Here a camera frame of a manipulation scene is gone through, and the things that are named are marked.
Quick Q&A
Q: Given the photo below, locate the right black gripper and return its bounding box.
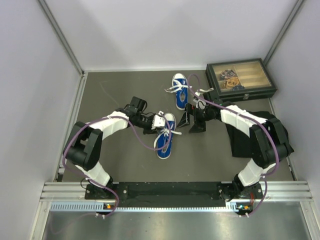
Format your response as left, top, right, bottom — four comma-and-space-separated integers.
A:
177, 103, 213, 134

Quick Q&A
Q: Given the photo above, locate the blue sneaker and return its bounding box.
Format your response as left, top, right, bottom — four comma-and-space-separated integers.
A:
165, 73, 189, 111
153, 113, 182, 160

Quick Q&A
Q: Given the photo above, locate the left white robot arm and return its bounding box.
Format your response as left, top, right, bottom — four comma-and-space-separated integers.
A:
62, 96, 170, 199

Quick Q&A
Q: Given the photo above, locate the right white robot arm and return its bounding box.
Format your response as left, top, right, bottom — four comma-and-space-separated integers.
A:
177, 101, 294, 199

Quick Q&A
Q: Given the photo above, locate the black cloth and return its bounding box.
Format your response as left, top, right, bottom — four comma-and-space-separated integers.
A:
225, 111, 289, 158

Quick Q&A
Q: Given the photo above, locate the black glass-lid jewelry box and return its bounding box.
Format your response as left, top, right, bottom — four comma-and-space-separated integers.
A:
205, 58, 277, 102

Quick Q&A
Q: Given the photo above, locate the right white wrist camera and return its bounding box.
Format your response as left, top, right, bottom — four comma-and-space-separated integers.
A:
193, 91, 206, 110

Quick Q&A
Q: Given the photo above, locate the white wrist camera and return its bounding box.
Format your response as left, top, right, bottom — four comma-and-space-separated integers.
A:
151, 111, 166, 130
193, 91, 206, 110

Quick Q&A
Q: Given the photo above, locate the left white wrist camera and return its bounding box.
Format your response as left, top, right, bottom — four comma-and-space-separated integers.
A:
151, 111, 166, 130

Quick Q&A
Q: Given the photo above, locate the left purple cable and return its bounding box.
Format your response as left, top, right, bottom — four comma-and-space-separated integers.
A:
62, 112, 175, 216

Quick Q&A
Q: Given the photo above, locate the purple cable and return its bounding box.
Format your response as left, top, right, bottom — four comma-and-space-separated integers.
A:
62, 112, 175, 216
187, 73, 281, 217

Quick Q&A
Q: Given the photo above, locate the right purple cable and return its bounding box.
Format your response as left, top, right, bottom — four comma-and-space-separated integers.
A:
187, 73, 281, 217

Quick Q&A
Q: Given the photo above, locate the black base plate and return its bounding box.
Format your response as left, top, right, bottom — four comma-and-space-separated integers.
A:
84, 181, 263, 208

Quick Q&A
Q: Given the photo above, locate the grey slotted cable duct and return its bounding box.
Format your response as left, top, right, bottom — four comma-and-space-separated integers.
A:
50, 202, 252, 213

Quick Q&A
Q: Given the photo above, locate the aluminium frame rail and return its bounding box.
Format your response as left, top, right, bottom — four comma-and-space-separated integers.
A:
40, 181, 313, 202

